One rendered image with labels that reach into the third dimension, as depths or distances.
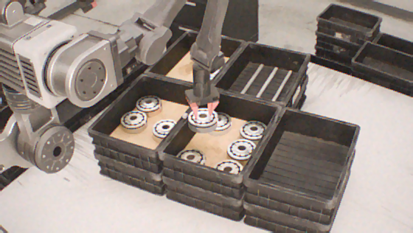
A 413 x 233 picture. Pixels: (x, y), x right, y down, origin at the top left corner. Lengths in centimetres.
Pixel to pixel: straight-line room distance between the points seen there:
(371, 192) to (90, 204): 104
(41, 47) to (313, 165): 103
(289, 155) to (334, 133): 18
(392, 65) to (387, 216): 143
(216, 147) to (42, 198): 70
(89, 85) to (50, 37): 14
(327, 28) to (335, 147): 154
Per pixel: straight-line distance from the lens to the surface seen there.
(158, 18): 112
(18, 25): 114
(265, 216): 156
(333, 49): 321
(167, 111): 189
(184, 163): 152
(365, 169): 186
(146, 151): 158
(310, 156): 169
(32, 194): 188
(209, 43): 143
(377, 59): 298
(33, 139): 131
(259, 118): 179
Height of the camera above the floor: 197
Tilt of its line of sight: 38 degrees down
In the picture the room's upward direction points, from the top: 4 degrees counter-clockwise
